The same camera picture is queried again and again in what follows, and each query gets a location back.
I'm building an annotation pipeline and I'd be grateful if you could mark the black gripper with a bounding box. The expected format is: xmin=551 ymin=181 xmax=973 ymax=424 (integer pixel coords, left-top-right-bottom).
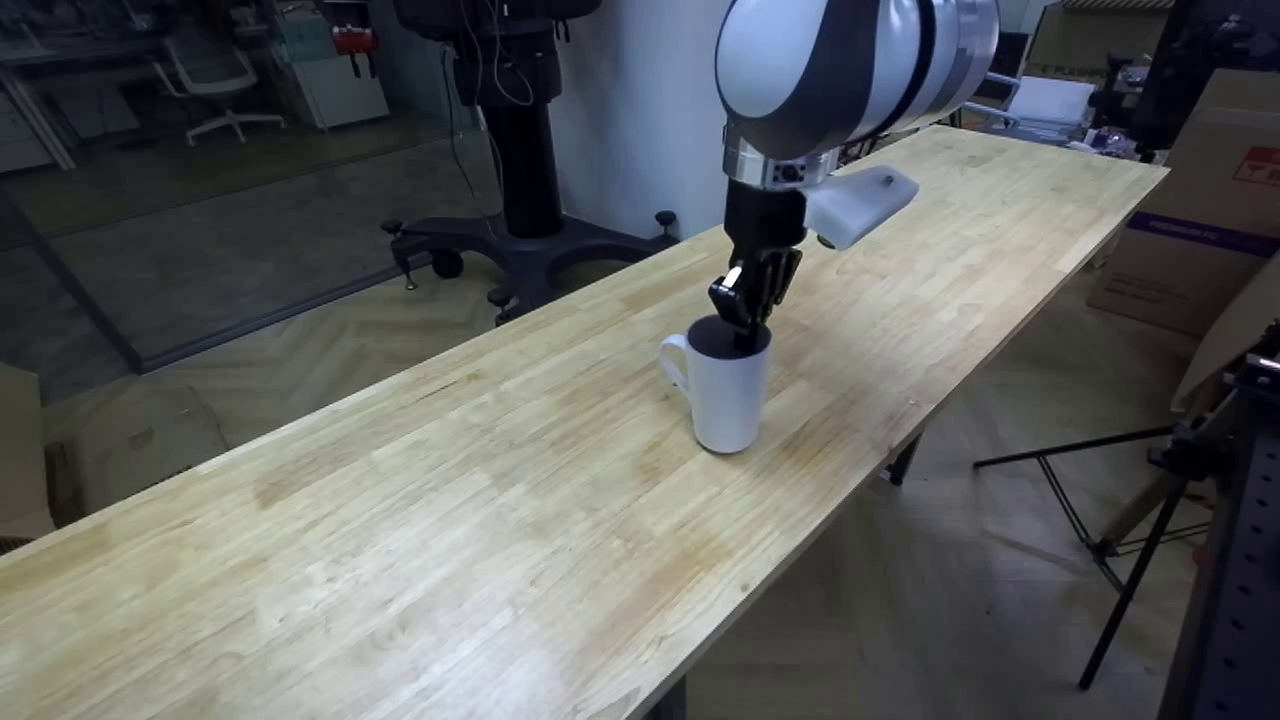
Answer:
xmin=702 ymin=176 xmax=811 ymax=361

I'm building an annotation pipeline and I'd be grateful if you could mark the white mug with dark inside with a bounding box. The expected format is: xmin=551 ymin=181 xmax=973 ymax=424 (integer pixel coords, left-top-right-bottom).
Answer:
xmin=655 ymin=313 xmax=775 ymax=461

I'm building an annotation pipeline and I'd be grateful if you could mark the black table leg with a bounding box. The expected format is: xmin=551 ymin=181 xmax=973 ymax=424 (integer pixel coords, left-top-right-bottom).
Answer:
xmin=882 ymin=429 xmax=926 ymax=492

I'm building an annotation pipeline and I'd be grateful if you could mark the white papers pile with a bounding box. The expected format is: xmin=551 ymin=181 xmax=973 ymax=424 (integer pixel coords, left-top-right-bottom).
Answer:
xmin=975 ymin=66 xmax=1101 ymax=142

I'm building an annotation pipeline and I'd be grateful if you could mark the black tripod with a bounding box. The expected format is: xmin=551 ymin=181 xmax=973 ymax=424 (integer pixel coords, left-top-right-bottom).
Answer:
xmin=968 ymin=370 xmax=1251 ymax=692

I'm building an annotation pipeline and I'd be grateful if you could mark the cardboard box with purple stripe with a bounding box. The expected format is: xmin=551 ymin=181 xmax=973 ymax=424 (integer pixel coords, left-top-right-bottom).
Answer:
xmin=1083 ymin=64 xmax=1280 ymax=338

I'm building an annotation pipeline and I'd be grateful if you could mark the white cabinet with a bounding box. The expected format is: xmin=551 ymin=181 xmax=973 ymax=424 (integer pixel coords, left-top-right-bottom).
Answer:
xmin=262 ymin=0 xmax=395 ymax=136

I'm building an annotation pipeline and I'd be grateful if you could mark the white office chair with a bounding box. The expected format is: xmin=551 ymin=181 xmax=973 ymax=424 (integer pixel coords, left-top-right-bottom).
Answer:
xmin=149 ymin=26 xmax=292 ymax=153

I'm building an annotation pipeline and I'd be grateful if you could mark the open brown cardboard box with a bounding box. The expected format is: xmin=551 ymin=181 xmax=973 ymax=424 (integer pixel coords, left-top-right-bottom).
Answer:
xmin=0 ymin=356 xmax=233 ymax=541

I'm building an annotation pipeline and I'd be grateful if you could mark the black perforated metal frame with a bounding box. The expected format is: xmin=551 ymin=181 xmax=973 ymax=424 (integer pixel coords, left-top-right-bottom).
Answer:
xmin=1155 ymin=316 xmax=1280 ymax=720

